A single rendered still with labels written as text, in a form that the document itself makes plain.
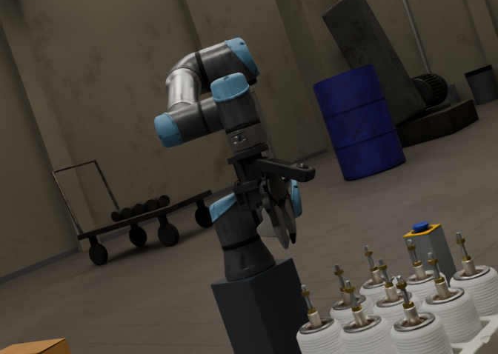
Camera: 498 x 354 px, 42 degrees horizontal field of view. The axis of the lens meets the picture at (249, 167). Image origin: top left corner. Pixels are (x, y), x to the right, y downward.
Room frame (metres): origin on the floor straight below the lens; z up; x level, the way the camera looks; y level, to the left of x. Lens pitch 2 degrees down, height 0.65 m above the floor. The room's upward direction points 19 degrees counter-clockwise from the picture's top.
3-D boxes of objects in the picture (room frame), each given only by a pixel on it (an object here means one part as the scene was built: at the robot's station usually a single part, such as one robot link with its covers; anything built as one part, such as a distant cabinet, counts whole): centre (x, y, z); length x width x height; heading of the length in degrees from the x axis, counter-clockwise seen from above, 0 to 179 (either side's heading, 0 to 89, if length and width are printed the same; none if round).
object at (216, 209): (1.87, 0.09, 0.47); 0.13 x 0.12 x 0.14; 87
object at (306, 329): (1.31, -0.03, 0.25); 0.08 x 0.08 x 0.01
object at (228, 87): (1.32, -0.02, 0.74); 0.09 x 0.08 x 0.11; 177
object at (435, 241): (1.57, -0.35, 0.16); 0.07 x 0.07 x 0.31; 44
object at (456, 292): (1.23, -0.27, 0.25); 0.08 x 0.08 x 0.01
